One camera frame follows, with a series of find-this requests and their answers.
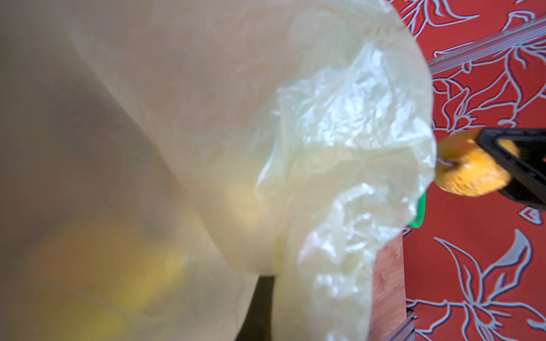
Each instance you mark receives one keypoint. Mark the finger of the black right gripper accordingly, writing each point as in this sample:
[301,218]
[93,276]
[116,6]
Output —
[520,152]

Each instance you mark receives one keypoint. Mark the orange yellow pear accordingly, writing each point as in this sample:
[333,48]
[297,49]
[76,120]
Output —
[463,168]

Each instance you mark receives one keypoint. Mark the yellow plastic bag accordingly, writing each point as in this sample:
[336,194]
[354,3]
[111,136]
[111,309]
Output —
[159,157]

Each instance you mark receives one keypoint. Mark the green plastic basket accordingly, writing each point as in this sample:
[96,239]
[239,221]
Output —
[420,216]

